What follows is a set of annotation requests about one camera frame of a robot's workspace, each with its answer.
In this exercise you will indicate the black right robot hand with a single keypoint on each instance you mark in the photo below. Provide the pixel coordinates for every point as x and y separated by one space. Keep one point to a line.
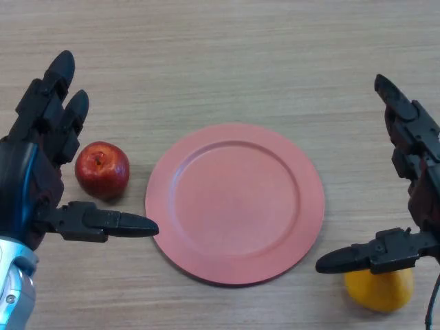
423 144

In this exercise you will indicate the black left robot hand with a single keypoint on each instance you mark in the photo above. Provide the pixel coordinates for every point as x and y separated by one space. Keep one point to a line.
24 165

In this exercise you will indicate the yellow pear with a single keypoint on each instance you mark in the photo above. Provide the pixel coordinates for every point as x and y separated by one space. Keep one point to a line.
378 292

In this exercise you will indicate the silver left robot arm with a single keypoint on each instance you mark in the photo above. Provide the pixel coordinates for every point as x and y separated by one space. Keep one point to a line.
13 285

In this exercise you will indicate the pink round plate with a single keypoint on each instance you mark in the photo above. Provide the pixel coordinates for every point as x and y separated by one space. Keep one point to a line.
235 206

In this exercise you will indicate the red apple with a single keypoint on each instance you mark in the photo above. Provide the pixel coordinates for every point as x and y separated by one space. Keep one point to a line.
102 172

